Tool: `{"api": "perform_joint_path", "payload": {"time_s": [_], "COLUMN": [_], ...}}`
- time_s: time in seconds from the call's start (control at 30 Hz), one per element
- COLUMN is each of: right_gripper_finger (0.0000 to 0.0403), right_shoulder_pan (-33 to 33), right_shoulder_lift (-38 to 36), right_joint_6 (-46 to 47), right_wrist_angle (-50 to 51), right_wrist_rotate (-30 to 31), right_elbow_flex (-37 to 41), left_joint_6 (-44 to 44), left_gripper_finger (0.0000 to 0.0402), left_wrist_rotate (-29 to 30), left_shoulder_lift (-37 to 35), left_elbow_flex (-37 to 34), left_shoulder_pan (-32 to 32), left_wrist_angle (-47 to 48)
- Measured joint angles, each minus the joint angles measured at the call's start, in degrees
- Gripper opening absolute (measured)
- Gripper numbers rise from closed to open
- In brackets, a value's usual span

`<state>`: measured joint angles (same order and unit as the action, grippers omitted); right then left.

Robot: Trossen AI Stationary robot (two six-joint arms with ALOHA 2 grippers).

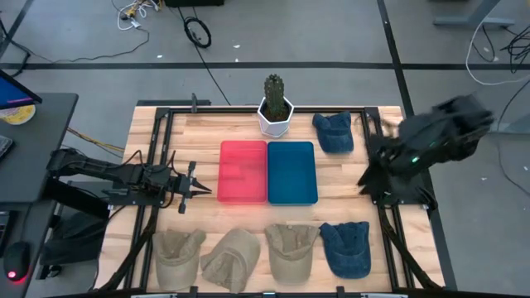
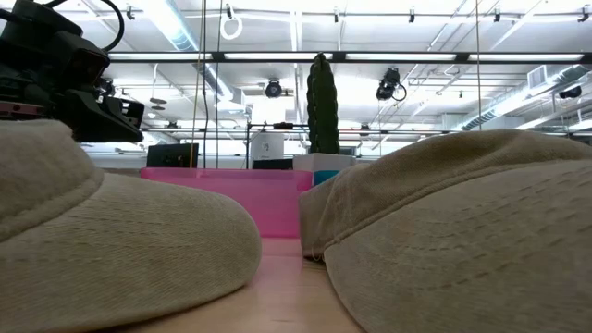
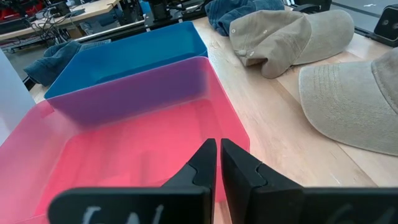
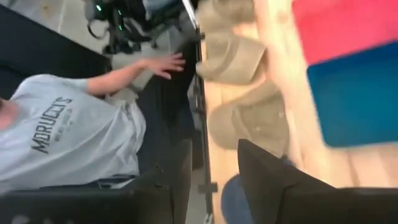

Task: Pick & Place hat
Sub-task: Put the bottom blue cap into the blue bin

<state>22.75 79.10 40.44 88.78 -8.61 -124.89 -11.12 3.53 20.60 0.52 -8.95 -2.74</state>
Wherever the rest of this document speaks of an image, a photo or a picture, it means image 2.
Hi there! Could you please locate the beige corduroy hat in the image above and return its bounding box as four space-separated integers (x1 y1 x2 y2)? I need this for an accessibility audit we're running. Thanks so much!
298 129 592 333
0 118 264 333

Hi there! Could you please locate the yellow hanging cable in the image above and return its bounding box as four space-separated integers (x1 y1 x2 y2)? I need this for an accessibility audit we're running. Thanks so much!
188 0 207 169

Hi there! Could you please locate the silver ventilation duct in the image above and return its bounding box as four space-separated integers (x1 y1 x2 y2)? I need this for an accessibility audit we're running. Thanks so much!
461 63 592 132

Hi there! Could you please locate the white plant pot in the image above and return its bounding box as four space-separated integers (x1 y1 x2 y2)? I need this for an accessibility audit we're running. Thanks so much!
291 153 358 174

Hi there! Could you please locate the black hanging camera with cable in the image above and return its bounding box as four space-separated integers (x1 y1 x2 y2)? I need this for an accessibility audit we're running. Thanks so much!
375 67 409 103

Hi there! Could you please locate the blue plastic bin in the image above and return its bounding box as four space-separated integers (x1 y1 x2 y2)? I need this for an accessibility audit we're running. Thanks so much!
313 169 341 188

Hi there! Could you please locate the pink plastic bin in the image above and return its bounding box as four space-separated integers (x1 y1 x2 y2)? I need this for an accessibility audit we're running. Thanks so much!
140 166 315 240

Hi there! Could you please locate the black hanging spotlight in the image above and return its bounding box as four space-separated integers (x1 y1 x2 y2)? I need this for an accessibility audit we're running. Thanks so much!
264 79 284 100
558 84 584 100

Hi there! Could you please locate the thin black hanging cable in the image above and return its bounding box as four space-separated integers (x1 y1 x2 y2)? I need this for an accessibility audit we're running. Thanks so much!
475 0 483 132

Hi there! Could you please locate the green cactus plant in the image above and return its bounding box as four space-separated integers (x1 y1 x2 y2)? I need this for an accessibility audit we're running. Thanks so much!
305 52 341 155

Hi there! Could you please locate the white coiled hanging cable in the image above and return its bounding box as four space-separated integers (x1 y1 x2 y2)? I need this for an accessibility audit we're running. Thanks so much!
218 3 244 42

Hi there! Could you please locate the black frame bar with lights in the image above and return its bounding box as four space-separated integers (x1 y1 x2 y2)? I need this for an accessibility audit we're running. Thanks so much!
105 50 592 66

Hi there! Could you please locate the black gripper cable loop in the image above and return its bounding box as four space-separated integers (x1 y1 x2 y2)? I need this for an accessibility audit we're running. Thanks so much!
45 0 127 53

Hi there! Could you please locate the black computer monitor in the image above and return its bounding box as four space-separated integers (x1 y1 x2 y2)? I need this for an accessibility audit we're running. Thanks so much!
145 142 201 169

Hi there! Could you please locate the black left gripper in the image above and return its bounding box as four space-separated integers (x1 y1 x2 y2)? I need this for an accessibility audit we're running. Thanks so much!
0 0 146 143

